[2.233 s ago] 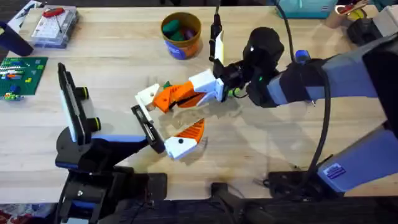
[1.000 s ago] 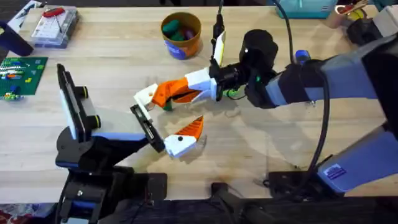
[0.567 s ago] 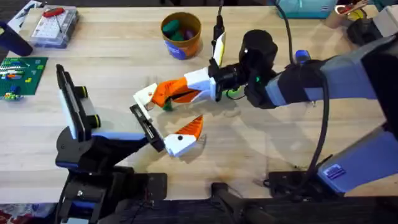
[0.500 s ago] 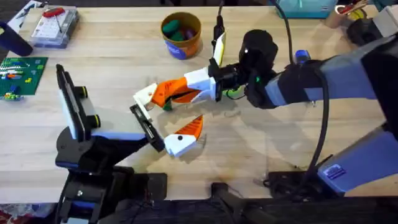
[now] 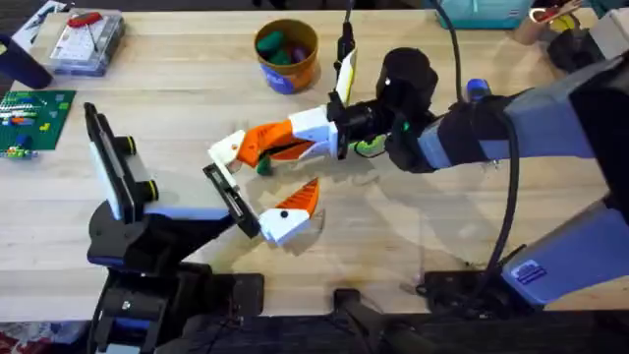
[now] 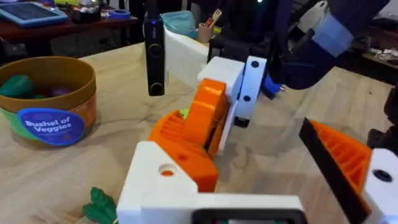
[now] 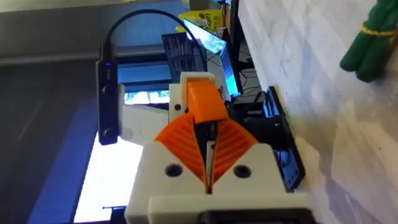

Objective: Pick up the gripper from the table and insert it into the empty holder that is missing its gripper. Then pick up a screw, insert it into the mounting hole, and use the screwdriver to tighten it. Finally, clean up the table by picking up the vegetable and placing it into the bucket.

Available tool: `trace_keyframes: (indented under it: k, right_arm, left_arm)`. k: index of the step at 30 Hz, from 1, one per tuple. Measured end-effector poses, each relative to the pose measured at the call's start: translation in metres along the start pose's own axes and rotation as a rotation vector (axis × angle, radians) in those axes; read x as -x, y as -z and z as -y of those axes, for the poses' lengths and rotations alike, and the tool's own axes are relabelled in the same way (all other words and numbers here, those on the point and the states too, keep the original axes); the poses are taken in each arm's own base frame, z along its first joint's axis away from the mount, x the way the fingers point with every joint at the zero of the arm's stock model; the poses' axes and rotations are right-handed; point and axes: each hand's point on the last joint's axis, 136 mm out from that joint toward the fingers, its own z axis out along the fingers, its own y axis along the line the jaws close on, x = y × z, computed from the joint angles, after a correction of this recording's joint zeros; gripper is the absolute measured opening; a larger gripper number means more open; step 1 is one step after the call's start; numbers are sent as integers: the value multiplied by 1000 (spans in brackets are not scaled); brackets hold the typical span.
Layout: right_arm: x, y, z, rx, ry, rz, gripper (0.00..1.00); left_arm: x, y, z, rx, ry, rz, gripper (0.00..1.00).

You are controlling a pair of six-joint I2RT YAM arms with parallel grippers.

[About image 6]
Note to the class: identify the finger of the white orange right gripper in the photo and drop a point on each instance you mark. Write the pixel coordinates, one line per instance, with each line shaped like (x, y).
(206, 109)

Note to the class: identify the bare white left gripper left finger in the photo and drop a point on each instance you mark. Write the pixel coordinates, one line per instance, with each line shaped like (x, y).
(146, 174)

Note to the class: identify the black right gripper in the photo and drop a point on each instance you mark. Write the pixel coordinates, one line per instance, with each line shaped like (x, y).
(295, 68)

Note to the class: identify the white orange left gripper right finger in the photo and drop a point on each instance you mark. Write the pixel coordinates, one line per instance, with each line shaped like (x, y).
(342, 161)

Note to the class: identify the orange ribbed wedge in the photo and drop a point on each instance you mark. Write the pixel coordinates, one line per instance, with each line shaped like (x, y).
(186, 163)

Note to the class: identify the blue electric screwdriver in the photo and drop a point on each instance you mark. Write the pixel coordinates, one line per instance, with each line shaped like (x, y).
(270, 87)

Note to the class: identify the green leafy vegetable toy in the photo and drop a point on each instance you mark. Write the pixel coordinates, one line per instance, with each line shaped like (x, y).
(101, 207)

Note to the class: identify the green disc with holes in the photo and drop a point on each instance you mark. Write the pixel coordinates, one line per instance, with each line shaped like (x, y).
(185, 113)

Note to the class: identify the upright flat right wrist plate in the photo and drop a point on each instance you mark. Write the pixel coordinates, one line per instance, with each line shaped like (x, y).
(183, 59)

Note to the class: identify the tan cup with utensils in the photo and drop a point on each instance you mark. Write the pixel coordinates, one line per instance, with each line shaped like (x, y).
(206, 31)

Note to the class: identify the teal soft bag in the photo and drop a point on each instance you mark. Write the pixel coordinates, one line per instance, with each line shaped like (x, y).
(178, 22)

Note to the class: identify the brown toy tub with vegetables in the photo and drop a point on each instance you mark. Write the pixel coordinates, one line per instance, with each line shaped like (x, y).
(46, 102)

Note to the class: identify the blue tape roll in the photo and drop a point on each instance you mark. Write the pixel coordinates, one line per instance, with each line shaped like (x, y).
(119, 14)

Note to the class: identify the black box with clutter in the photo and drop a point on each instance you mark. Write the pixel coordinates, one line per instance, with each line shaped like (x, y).
(85, 14)

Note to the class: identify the dark brown side table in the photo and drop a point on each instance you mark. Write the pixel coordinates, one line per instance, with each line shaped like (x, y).
(62, 29)

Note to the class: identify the blue tablet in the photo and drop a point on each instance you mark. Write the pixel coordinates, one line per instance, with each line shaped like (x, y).
(29, 12)

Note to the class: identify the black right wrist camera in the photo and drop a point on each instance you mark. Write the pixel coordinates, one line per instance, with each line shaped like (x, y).
(154, 56)

